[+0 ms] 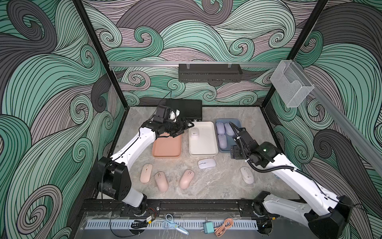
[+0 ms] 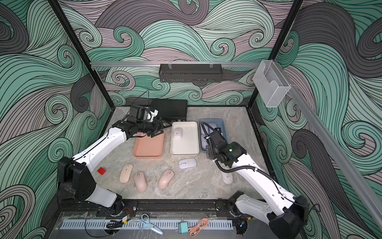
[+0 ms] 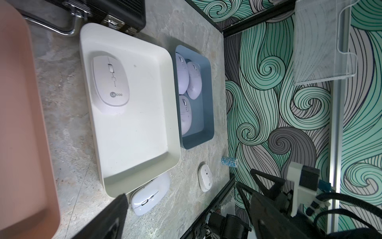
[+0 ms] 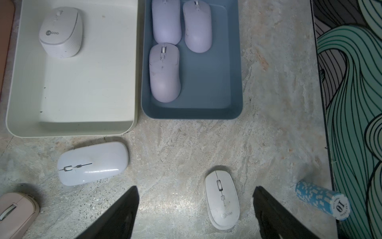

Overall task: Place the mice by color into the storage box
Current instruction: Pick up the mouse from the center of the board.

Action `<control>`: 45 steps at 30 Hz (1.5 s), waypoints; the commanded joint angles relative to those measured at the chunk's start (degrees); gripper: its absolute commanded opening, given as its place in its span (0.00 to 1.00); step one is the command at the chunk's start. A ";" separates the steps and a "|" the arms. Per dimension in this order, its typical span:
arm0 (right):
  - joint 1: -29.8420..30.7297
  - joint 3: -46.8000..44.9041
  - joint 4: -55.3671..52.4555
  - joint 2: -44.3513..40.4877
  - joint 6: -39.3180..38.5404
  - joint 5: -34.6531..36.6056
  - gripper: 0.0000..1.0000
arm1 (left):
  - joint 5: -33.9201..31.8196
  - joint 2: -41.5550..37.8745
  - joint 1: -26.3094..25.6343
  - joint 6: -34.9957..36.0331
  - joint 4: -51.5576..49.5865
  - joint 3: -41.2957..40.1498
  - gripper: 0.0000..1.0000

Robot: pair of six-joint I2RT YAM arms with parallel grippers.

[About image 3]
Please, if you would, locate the clear wall holder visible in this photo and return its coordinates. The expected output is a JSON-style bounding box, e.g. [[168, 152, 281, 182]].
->
[[293, 1, 358, 85]]

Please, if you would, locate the white mouse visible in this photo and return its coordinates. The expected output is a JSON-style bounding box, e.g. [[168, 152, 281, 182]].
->
[[93, 55, 130, 107], [130, 172, 170, 216], [198, 164, 213, 192]]

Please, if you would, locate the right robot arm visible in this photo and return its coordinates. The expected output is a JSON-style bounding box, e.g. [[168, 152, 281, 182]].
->
[[208, 169, 293, 239]]

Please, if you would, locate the white storage tray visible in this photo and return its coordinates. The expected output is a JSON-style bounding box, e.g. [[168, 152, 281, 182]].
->
[[80, 23, 180, 198]]

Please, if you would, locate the pink storage tray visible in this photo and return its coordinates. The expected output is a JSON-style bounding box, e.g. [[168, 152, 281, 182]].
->
[[1, 1, 60, 239]]

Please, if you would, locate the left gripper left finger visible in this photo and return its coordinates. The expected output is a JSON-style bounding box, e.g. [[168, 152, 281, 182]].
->
[[73, 194, 128, 239]]

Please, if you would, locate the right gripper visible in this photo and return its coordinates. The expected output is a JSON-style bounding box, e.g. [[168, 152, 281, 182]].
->
[[235, 168, 296, 216]]

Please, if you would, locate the black case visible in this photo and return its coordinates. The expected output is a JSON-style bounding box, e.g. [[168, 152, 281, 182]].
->
[[49, 0, 146, 35]]

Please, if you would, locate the purple mouse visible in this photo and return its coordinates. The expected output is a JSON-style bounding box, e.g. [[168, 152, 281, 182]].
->
[[176, 52, 190, 95], [187, 61, 203, 100], [179, 95, 192, 135]]

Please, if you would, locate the crumpled plastic wrapper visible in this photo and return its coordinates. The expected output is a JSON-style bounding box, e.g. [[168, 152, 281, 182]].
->
[[221, 157, 238, 168]]

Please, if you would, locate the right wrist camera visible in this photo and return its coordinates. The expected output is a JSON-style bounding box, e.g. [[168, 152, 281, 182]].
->
[[287, 162, 333, 217]]

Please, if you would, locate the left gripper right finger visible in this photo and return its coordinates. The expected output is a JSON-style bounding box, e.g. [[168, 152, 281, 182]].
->
[[250, 192, 298, 239]]

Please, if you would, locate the blue storage tray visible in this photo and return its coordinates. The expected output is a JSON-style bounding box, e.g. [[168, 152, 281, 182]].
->
[[170, 44, 214, 149]]

